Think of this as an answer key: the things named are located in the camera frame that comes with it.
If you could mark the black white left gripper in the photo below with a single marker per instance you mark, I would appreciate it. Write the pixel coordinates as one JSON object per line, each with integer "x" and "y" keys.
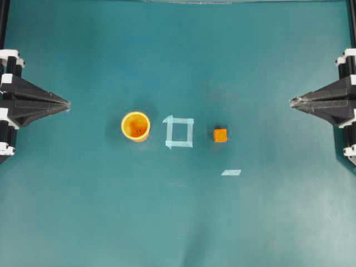
{"x": 23, "y": 112}

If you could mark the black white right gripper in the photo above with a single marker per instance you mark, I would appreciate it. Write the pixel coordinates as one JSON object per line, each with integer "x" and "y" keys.
{"x": 335, "y": 102}

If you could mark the orange cube block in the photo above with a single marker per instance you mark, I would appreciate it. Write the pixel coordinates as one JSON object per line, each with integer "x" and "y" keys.
{"x": 220, "y": 135}

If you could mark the yellow orange plastic cup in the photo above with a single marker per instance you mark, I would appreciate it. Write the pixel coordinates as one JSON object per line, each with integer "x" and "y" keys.
{"x": 136, "y": 126}

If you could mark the light blue tape strip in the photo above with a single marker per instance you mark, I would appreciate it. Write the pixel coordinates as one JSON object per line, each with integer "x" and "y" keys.
{"x": 231, "y": 172}

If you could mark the light blue tape square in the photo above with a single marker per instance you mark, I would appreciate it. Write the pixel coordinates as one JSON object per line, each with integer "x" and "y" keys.
{"x": 179, "y": 132}

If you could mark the black right frame post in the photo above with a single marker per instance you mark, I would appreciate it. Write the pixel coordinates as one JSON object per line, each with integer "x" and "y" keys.
{"x": 351, "y": 14}

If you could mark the black frame post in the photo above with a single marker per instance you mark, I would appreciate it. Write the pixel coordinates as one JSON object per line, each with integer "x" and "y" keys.
{"x": 4, "y": 11}
{"x": 351, "y": 14}

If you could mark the black left frame post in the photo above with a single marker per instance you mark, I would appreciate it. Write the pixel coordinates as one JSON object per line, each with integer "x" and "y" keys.
{"x": 4, "y": 11}

